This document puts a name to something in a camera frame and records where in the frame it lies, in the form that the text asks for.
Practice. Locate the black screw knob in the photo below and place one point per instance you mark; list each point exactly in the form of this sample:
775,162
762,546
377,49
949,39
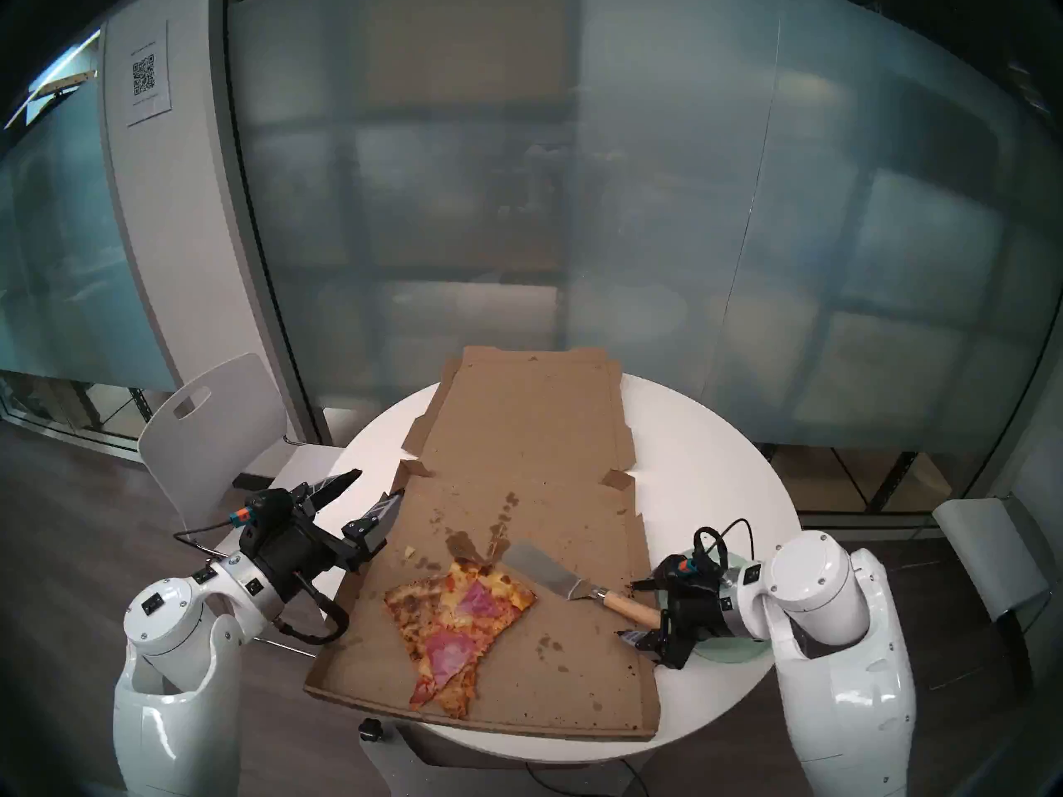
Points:
370,730

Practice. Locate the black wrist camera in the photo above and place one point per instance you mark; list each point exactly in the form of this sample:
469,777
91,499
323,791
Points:
270,521
685,573

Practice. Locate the ham pizza slice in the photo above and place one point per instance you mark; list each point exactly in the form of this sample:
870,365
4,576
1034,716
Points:
473,604

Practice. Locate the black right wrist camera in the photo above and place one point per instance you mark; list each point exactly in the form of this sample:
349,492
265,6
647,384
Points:
685,573

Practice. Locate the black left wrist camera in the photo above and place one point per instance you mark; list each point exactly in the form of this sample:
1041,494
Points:
270,521

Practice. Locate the cardboard pizza box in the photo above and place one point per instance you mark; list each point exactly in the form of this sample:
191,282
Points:
531,430

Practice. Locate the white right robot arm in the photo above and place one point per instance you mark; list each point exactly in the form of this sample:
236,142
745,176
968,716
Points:
839,638

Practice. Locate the QR code paper sign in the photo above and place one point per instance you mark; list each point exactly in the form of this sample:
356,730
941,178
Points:
148,73

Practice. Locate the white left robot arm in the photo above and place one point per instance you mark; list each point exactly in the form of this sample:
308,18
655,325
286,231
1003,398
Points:
166,629

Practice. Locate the pale green plate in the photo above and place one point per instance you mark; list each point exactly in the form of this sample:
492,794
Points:
731,652

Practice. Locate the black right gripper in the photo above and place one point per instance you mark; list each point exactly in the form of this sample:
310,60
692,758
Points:
698,617

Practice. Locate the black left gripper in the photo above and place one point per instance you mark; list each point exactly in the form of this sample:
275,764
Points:
303,554

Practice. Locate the black metal shelf upright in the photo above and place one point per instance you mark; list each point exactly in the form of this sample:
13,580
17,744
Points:
895,480

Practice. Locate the white chair with plain back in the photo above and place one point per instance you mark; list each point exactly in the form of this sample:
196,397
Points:
988,554

